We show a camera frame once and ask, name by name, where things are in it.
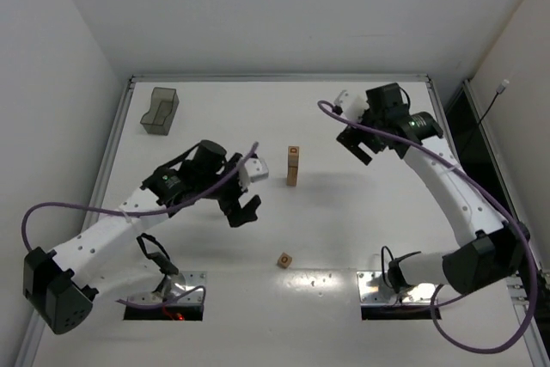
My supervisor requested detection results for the wood cube red letter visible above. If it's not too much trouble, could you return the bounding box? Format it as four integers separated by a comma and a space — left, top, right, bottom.
286, 175, 297, 187

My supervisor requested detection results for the wood cube letter D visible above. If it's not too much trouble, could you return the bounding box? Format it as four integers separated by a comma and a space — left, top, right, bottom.
288, 146, 300, 157

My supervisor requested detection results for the wood cube letter O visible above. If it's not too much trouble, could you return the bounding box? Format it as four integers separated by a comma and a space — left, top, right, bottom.
277, 253, 293, 269

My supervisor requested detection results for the long wood block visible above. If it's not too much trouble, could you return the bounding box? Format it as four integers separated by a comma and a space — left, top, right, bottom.
287, 166, 298, 180

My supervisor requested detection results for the grey plastic tray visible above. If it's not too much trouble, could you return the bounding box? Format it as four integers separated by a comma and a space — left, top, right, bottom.
140, 87, 180, 136

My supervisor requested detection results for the plain wood cube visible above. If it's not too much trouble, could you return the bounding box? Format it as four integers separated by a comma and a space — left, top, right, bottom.
287, 154, 299, 168

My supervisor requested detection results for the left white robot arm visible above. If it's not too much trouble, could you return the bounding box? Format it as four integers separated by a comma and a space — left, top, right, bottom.
21, 140, 269, 335

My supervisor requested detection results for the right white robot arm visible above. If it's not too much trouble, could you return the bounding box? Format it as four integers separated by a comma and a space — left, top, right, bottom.
333, 83, 529, 295

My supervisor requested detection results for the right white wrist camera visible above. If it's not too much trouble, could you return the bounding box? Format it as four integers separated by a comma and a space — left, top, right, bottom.
333, 90, 369, 123

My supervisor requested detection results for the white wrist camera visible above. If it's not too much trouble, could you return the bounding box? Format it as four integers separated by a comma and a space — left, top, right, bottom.
238, 156, 269, 192
333, 90, 369, 123

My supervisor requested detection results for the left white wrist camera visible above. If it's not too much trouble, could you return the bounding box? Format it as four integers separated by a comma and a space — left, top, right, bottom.
238, 156, 269, 192

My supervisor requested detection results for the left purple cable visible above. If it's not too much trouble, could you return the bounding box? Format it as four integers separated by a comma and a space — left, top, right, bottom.
21, 141, 260, 309

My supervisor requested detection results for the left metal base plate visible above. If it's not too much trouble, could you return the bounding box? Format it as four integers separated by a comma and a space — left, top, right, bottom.
126, 271, 208, 306

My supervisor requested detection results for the metal base plate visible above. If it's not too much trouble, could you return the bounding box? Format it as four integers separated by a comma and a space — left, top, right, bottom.
356, 271, 436, 308
126, 271, 208, 306

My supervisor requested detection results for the black wall cable with plug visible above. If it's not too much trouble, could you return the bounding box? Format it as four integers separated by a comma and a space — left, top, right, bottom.
465, 79, 510, 144

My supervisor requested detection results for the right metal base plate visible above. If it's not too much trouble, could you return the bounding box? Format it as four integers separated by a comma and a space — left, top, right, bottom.
356, 271, 436, 308

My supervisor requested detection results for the aluminium table frame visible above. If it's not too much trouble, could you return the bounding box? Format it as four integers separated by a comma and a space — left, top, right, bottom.
16, 75, 549, 366

